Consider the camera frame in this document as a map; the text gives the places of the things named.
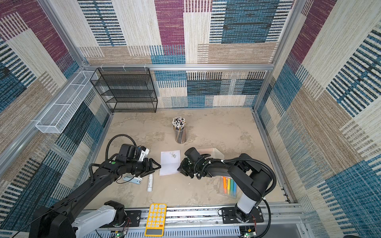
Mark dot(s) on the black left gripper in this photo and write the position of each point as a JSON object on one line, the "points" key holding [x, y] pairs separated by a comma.
{"points": [[147, 168]]}

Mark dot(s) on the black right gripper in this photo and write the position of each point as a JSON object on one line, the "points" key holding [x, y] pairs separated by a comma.
{"points": [[182, 168]]}

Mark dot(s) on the white paper letter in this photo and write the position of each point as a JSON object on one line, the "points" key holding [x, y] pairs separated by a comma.
{"points": [[170, 162]]}

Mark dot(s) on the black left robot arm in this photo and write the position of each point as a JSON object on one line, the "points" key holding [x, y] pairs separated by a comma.
{"points": [[58, 221]]}

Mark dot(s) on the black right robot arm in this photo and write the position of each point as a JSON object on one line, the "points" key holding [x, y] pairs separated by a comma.
{"points": [[253, 177]]}

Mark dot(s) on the white glue stick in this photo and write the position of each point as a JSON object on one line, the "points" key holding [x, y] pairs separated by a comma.
{"points": [[150, 183]]}

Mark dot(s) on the light blue stapler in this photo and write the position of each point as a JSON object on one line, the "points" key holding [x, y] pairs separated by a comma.
{"points": [[132, 179]]}

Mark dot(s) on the metal cup of pencils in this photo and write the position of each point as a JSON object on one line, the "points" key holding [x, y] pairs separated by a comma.
{"points": [[179, 126]]}

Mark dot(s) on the pack of coloured highlighters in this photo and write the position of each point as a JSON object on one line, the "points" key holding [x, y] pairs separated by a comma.
{"points": [[228, 187]]}

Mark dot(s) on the yellow calculator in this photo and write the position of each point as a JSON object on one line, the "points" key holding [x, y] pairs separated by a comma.
{"points": [[156, 220]]}

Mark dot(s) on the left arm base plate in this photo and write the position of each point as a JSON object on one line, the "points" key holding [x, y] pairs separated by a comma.
{"points": [[132, 218]]}

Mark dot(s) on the aluminium front rail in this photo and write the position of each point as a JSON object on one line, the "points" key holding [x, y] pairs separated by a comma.
{"points": [[187, 216]]}

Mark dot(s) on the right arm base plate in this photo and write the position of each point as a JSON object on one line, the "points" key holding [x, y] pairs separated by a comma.
{"points": [[232, 215]]}

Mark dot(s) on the black wire shelf rack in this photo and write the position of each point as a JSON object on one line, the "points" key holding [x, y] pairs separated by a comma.
{"points": [[126, 89]]}

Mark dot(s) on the white wire mesh basket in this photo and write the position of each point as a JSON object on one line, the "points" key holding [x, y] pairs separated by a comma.
{"points": [[57, 117]]}

